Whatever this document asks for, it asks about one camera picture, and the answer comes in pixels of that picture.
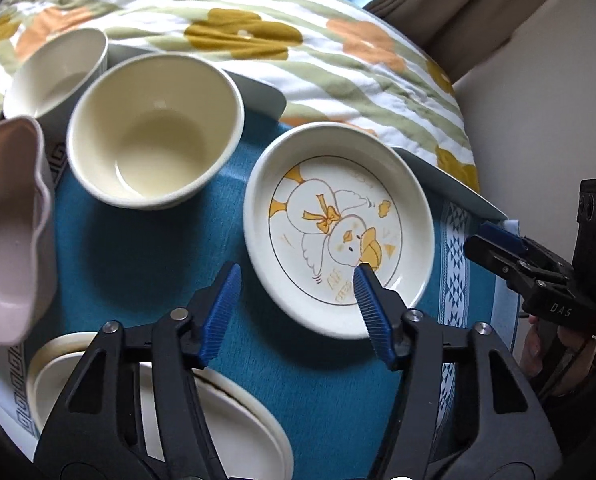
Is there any teal blue table mat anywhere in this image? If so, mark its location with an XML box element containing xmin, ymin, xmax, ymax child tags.
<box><xmin>25</xmin><ymin>113</ymin><xmax>518</xmax><ymax>479</ymax></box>

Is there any cream round bowl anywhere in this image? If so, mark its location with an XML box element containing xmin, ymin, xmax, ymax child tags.
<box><xmin>66</xmin><ymin>54</ymin><xmax>245</xmax><ymax>210</ymax></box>

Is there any small duck pattern plate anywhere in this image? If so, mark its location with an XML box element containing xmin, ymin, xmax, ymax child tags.
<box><xmin>243</xmin><ymin>122</ymin><xmax>435</xmax><ymax>340</ymax></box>

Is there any small cream bowl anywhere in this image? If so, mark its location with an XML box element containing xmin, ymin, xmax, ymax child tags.
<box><xmin>2</xmin><ymin>28</ymin><xmax>109</xmax><ymax>142</ymax></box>

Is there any cream plate with yellow pattern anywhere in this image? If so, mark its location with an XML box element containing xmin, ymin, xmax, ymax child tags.
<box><xmin>25</xmin><ymin>330</ymin><xmax>296</xmax><ymax>480</ymax></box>

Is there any pink square handled dish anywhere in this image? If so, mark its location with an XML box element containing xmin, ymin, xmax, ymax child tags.
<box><xmin>0</xmin><ymin>116</ymin><xmax>58</xmax><ymax>346</ymax></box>

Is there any floral quilt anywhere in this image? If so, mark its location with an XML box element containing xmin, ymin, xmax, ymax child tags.
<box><xmin>0</xmin><ymin>0</ymin><xmax>478</xmax><ymax>188</ymax></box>

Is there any person's right hand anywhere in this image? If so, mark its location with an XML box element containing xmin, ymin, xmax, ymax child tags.
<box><xmin>519</xmin><ymin>315</ymin><xmax>596</xmax><ymax>400</ymax></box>

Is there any large white plate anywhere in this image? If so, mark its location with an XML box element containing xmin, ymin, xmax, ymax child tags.
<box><xmin>32</xmin><ymin>349</ymin><xmax>285</xmax><ymax>480</ymax></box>

